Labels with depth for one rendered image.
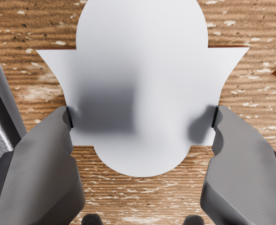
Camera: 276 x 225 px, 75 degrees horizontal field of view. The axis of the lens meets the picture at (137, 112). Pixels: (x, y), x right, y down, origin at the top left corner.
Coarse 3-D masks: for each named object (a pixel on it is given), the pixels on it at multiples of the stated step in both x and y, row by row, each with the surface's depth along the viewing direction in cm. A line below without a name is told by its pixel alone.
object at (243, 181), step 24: (216, 120) 11; (240, 120) 10; (216, 144) 10; (240, 144) 8; (264, 144) 8; (216, 168) 7; (240, 168) 7; (264, 168) 7; (216, 192) 6; (240, 192) 6; (264, 192) 6; (216, 216) 7; (240, 216) 6; (264, 216) 5
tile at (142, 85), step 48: (96, 0) 9; (144, 0) 9; (192, 0) 9; (48, 48) 11; (96, 48) 11; (144, 48) 11; (192, 48) 10; (240, 48) 10; (96, 96) 12; (144, 96) 12; (192, 96) 12; (96, 144) 14; (144, 144) 14; (192, 144) 14
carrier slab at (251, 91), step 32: (0, 0) 10; (32, 0) 10; (64, 0) 10; (224, 0) 10; (256, 0) 10; (0, 32) 11; (32, 32) 11; (64, 32) 11; (224, 32) 11; (256, 32) 11; (0, 64) 12; (32, 64) 12; (256, 64) 12; (32, 96) 13; (64, 96) 13; (224, 96) 13; (256, 96) 13; (256, 128) 14; (96, 160) 16; (192, 160) 16; (96, 192) 19; (128, 192) 19; (160, 192) 18; (192, 192) 18; (128, 224) 22; (160, 224) 21
